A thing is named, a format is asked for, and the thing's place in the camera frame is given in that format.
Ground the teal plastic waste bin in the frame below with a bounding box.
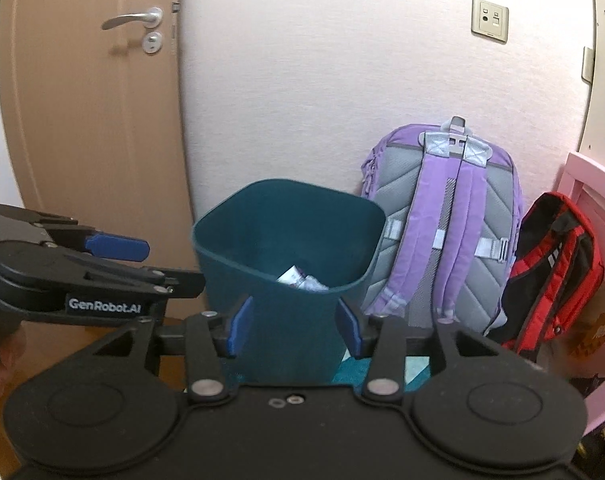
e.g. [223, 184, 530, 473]
[191, 178, 388, 387]

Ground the silver door handle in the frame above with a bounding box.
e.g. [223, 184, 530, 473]
[101, 7, 163, 31]

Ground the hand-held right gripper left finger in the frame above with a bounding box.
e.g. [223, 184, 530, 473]
[90, 295, 256, 403]

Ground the beige wall socket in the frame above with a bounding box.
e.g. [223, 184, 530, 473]
[471, 0, 510, 43]

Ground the pink wooden furniture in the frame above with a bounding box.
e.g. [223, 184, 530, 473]
[557, 150, 605, 438]

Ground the white purple wrapper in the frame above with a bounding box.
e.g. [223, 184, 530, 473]
[277, 265, 307, 287]

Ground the brown wooden door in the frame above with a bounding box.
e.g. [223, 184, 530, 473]
[0, 0, 203, 273]

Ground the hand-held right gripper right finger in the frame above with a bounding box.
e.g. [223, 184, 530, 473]
[334, 299, 514, 404]

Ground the purple grey backpack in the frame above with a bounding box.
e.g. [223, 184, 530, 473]
[359, 115, 526, 337]

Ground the teal patterned mat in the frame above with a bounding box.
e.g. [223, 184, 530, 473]
[331, 352, 432, 387]

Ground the orange printed bag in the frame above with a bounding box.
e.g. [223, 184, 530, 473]
[571, 312, 605, 362]

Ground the red black backpack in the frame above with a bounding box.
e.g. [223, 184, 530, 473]
[483, 190, 605, 364]

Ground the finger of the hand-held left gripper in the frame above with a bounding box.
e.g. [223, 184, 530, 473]
[0, 203, 152, 263]
[82, 259, 207, 300]

